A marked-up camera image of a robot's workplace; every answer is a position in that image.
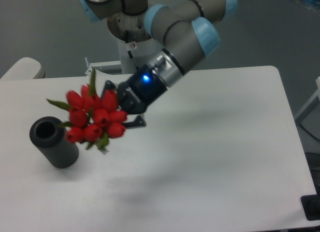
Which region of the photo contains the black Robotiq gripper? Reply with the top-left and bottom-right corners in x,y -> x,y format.
100,65 -> 167,128

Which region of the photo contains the red tulip bouquet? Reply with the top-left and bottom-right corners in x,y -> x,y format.
47,69 -> 128,154

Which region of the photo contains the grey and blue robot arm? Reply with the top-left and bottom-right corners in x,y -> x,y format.
79,0 -> 238,129

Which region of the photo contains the dark grey ribbed vase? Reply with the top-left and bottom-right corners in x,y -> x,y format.
29,116 -> 79,169

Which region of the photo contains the beige chair backrest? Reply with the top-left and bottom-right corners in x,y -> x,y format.
0,57 -> 46,81

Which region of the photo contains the black box at table corner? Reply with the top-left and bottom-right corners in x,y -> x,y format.
300,194 -> 320,221

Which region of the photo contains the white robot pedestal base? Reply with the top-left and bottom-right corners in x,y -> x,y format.
84,11 -> 166,77

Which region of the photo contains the white furniture frame right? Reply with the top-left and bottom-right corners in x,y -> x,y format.
293,77 -> 320,124

